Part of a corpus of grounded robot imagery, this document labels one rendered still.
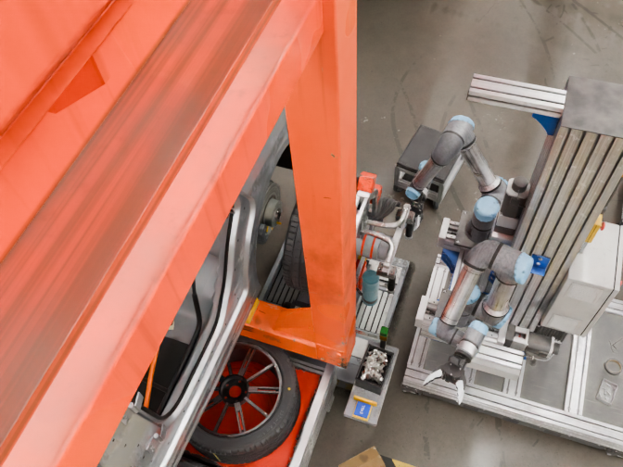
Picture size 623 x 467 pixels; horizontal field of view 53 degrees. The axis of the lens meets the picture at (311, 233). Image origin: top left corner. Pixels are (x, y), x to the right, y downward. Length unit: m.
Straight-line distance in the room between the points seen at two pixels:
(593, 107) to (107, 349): 1.78
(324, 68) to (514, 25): 4.39
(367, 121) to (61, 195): 4.24
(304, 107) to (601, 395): 2.59
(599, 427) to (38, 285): 3.27
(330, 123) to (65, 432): 1.10
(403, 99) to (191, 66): 4.27
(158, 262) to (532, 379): 2.93
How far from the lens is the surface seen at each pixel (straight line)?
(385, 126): 4.90
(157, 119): 0.83
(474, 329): 2.60
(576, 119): 2.24
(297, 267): 3.03
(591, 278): 2.86
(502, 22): 5.91
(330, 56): 1.57
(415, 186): 3.25
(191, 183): 1.10
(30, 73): 0.25
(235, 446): 3.22
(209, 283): 2.99
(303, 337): 3.15
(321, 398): 3.36
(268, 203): 3.31
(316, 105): 1.70
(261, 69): 1.27
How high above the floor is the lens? 3.57
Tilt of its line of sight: 56 degrees down
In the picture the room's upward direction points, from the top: 6 degrees counter-clockwise
